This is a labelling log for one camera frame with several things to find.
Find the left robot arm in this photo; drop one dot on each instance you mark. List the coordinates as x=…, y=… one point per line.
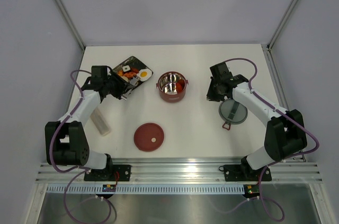
x=66, y=143

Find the right side aluminium rail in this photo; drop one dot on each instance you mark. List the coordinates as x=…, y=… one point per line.
x=279, y=71

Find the toy orange shrimp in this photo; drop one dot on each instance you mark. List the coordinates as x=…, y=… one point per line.
x=129, y=75

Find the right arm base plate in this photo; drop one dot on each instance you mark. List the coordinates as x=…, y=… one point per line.
x=235, y=173

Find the right frame post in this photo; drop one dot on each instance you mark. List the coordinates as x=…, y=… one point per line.
x=287, y=14

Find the grey transparent inner lid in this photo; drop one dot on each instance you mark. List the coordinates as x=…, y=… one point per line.
x=232, y=113

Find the left frame post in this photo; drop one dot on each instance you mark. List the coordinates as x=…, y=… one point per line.
x=70, y=24

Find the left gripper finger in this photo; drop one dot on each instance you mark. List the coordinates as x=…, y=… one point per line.
x=134, y=81
x=125, y=95

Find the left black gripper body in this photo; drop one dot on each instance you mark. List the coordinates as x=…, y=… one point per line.
x=115, y=87

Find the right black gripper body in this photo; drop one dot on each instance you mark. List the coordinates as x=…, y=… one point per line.
x=214, y=92

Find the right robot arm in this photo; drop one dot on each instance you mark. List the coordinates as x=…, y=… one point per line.
x=284, y=134

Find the aluminium rail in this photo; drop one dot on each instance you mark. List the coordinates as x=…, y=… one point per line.
x=206, y=170
x=279, y=71

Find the red steel lunch box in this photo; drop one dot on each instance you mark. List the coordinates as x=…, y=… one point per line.
x=167, y=89

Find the toy red sausage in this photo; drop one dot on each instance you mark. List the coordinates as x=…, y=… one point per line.
x=180, y=85

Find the slotted white cable duct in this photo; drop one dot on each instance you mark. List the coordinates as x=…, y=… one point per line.
x=172, y=189

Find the black square plate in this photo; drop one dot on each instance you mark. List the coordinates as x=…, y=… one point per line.
x=135, y=65

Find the clear plastic cutlery case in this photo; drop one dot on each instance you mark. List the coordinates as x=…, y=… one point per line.
x=100, y=122

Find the red round lid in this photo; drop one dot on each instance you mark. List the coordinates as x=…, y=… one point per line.
x=149, y=137

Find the frame post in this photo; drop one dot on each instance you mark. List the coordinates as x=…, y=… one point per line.
x=287, y=14
x=70, y=24

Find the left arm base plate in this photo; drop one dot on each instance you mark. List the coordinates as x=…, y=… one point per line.
x=115, y=172

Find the aluminium front rail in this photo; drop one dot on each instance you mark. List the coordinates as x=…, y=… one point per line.
x=206, y=170

